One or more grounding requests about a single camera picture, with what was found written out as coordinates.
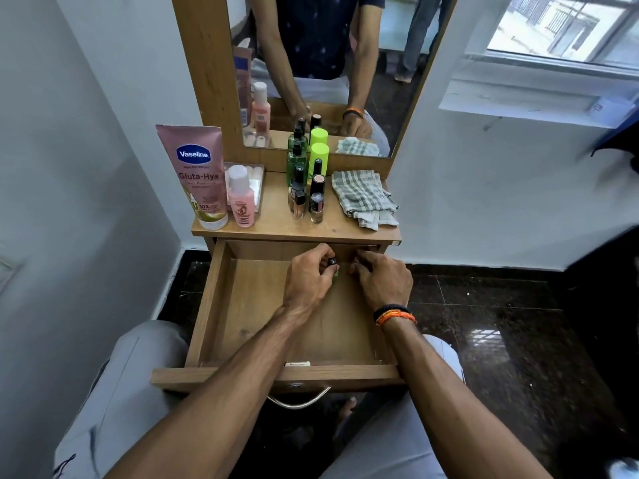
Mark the person's right hand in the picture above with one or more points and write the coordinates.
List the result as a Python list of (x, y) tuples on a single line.
[(384, 284)]

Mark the person's left hand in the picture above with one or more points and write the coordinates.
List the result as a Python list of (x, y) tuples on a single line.
[(304, 284)]

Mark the person's left fingers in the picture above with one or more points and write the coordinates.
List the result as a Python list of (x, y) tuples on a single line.
[(322, 256)]

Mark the person's right fingers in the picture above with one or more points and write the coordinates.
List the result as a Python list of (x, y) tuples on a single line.
[(363, 264)]

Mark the small green bottle black cap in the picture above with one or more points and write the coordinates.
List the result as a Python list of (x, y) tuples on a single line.
[(333, 265)]

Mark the person's left forearm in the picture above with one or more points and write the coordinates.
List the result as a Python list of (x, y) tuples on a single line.
[(219, 394)]

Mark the person's right forearm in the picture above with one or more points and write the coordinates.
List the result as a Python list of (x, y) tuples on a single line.
[(449, 409)]

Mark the clear nail polish bottle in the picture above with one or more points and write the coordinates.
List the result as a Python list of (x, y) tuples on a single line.
[(316, 207)]

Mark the wooden dressing table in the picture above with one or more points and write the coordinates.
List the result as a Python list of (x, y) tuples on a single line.
[(279, 224)]

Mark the foundation bottle black cap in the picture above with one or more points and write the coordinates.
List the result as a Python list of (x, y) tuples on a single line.
[(297, 197)]

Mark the green checkered cloth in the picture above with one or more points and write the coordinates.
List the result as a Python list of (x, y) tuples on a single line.
[(363, 197)]

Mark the beige nail polish bottle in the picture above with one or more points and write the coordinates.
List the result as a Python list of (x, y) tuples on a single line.
[(318, 182)]

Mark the wooden drawer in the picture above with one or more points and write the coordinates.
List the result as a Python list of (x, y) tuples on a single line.
[(259, 314)]

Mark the lime green cylinder bottle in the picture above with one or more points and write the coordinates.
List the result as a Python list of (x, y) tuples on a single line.
[(318, 159)]

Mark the green glass pump bottle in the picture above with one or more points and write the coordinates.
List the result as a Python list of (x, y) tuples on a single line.
[(295, 162)]

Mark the small pink bottle white cap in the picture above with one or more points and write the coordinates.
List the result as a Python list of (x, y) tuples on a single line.
[(241, 199)]

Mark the clear plastic box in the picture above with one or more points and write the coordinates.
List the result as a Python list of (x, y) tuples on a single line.
[(257, 182)]

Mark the white sticker label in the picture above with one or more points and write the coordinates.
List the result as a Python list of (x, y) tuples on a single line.
[(297, 364)]

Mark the person's foot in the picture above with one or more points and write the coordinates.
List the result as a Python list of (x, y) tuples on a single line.
[(345, 411)]

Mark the pink lotion tube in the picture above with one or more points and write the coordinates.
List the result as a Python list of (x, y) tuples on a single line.
[(197, 174)]

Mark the mirror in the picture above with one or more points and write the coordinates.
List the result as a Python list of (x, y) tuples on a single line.
[(319, 69)]

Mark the grey trousers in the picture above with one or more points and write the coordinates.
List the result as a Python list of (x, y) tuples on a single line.
[(130, 394)]

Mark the white window sill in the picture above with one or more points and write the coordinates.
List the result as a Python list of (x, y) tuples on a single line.
[(529, 94)]

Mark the dark cloth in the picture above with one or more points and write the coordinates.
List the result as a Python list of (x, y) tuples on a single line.
[(619, 144)]

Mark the window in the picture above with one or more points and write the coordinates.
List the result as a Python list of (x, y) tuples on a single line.
[(564, 24)]

